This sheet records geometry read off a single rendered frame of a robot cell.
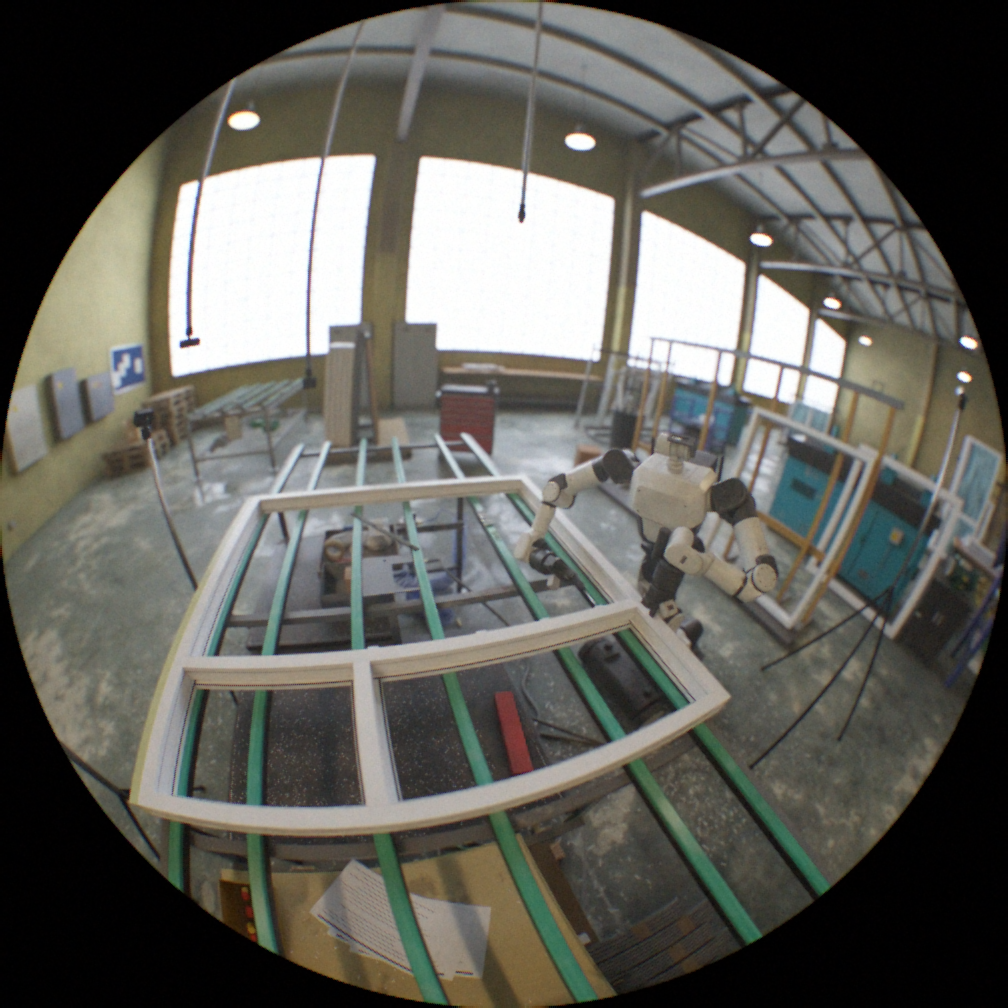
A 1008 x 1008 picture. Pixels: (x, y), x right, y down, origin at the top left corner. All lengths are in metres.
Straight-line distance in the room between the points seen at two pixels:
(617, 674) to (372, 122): 10.39
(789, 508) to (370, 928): 4.82
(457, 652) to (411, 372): 7.27
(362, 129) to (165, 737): 9.96
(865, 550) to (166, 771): 4.95
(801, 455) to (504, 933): 4.59
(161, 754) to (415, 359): 7.66
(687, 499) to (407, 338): 7.22
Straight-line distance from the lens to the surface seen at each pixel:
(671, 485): 1.14
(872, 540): 4.42
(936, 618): 4.26
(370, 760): 0.80
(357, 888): 1.05
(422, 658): 0.95
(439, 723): 1.21
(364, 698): 0.88
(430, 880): 1.03
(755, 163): 8.64
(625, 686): 1.91
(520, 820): 0.86
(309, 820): 0.79
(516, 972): 1.05
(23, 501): 6.90
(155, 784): 1.01
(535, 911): 0.81
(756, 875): 2.08
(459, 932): 1.03
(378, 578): 1.31
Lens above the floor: 1.66
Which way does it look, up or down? 27 degrees down
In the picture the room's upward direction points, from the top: 5 degrees clockwise
